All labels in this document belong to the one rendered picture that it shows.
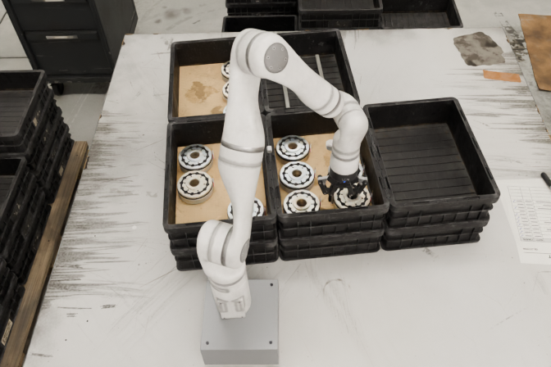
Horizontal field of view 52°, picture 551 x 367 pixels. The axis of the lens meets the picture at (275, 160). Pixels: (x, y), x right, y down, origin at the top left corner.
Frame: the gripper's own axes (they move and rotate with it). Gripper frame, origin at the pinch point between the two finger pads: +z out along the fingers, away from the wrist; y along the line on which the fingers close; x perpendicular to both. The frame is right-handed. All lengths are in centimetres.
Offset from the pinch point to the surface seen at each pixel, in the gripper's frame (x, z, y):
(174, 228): -14.3, -4.8, -44.0
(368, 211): -8.3, -4.7, 6.6
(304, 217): -10.3, -4.7, -10.3
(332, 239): -9.2, 7.1, -2.3
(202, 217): -3.5, 4.9, -39.1
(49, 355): -39, 19, -77
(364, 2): 156, 36, 23
